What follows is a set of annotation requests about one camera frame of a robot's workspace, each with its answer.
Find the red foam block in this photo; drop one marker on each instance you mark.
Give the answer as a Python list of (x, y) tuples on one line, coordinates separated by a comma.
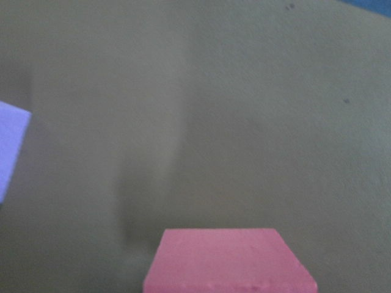
[(226, 260)]

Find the purple foam block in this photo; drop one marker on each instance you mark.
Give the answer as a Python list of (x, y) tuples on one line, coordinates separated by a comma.
[(14, 123)]

